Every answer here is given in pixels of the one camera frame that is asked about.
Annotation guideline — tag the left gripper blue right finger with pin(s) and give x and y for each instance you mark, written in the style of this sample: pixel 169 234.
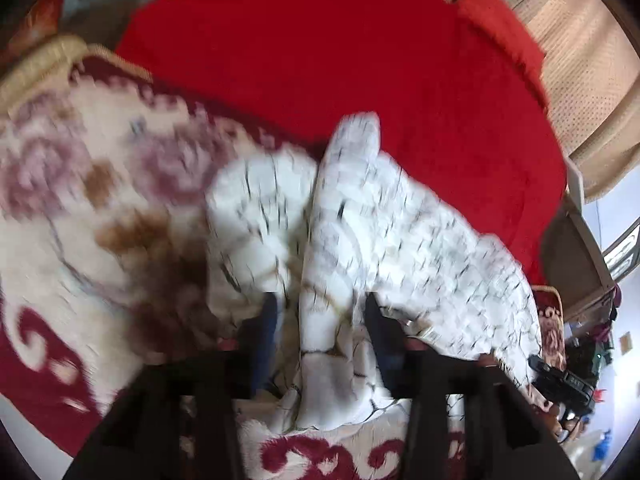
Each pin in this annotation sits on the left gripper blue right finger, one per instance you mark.
pixel 392 356

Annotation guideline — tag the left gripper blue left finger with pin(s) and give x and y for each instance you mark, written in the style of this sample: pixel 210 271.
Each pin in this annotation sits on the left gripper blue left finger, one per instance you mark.
pixel 257 344

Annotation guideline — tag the white black-patterned coat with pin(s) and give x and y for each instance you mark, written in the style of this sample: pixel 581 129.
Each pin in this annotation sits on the white black-patterned coat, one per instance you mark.
pixel 322 235

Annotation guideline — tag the brown wooden headboard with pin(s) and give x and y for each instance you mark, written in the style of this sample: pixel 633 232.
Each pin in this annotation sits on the brown wooden headboard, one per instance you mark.
pixel 572 259

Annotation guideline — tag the floral maroon beige blanket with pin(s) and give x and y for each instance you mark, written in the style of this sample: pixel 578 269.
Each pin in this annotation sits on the floral maroon beige blanket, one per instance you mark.
pixel 104 244

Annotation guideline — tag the red quilt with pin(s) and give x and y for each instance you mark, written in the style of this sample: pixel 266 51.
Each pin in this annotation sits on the red quilt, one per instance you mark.
pixel 456 111

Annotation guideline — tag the beige dotted curtain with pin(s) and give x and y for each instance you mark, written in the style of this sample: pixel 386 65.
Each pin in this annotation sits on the beige dotted curtain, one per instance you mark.
pixel 591 75

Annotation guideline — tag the red pillow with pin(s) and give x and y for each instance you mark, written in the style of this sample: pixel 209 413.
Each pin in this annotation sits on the red pillow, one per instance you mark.
pixel 501 25

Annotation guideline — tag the red printed box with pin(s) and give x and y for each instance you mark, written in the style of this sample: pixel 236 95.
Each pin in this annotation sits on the red printed box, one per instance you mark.
pixel 40 23

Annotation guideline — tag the dark leather sofa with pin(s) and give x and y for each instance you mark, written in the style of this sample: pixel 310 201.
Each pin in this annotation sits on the dark leather sofa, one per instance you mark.
pixel 95 21

